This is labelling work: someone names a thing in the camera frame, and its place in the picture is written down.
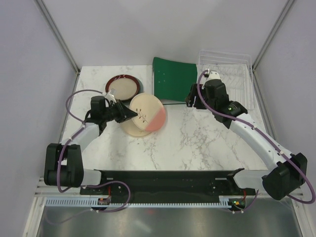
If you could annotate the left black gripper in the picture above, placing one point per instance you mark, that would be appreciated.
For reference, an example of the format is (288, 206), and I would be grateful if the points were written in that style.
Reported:
(125, 113)

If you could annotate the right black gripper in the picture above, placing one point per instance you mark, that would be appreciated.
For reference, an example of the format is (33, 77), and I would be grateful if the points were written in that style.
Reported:
(189, 98)

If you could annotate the pale green plate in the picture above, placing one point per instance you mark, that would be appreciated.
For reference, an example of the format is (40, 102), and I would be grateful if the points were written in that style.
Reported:
(131, 129)

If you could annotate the pink and cream plate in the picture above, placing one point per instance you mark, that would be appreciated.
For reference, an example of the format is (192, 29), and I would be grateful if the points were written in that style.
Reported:
(151, 114)

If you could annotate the dark rimmed beige plate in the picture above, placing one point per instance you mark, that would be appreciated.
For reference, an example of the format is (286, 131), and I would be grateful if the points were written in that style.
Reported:
(109, 84)

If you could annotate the red rimmed cream plate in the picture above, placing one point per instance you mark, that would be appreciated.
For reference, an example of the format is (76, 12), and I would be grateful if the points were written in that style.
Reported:
(126, 88)

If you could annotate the grey-blue plate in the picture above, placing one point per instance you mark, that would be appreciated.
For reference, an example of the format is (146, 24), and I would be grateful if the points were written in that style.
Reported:
(141, 88)

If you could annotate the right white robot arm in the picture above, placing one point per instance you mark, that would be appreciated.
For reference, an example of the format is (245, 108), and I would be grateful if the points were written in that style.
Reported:
(286, 171)

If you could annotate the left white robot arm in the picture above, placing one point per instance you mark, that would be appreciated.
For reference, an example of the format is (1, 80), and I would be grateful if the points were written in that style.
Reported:
(63, 161)

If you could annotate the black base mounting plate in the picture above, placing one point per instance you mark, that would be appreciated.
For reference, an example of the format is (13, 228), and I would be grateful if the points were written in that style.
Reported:
(145, 183)

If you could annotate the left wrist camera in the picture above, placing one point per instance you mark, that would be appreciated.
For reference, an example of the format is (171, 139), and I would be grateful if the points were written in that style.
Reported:
(110, 95)

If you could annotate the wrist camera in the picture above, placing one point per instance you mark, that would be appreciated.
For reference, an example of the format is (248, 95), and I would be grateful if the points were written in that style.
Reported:
(211, 75)
(110, 95)

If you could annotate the green ring binder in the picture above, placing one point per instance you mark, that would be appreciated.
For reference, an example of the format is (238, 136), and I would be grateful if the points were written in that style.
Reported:
(172, 80)

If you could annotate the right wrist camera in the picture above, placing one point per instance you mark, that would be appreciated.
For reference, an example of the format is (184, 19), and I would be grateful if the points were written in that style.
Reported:
(211, 75)

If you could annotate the white wire dish rack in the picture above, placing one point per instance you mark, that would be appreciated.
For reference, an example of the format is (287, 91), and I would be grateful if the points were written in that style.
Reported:
(234, 70)

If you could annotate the white slotted cable duct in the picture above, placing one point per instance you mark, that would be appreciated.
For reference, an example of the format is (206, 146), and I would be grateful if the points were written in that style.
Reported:
(97, 202)

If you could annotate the aluminium frame rail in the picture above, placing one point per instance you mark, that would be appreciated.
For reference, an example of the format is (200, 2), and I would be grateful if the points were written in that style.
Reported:
(50, 191)

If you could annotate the left aluminium corner post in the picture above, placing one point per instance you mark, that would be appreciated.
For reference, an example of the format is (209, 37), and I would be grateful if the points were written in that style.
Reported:
(57, 34)

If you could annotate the aluminium corner post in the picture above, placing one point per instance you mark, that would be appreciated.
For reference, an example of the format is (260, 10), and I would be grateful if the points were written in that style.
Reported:
(57, 34)
(273, 32)

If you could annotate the right aluminium corner post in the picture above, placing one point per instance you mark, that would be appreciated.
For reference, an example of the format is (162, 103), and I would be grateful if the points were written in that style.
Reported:
(273, 32)

